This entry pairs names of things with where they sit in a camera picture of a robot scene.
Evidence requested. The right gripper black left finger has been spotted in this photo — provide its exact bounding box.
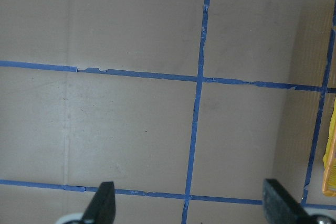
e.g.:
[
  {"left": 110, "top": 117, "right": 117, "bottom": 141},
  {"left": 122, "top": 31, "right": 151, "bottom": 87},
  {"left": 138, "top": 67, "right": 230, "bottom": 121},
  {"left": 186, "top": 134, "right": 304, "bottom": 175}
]
[{"left": 80, "top": 182, "right": 116, "bottom": 224}]

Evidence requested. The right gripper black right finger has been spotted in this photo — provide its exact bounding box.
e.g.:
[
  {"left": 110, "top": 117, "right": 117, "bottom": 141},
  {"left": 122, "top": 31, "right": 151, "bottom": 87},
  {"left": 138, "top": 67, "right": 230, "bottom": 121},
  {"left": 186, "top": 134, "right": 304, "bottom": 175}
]
[{"left": 262, "top": 179, "right": 311, "bottom": 224}]

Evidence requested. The yellow plastic basket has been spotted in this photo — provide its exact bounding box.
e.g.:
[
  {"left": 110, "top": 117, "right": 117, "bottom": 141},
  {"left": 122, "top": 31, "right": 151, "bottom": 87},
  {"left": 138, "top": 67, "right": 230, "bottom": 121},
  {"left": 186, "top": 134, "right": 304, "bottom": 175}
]
[{"left": 321, "top": 0, "right": 336, "bottom": 198}]

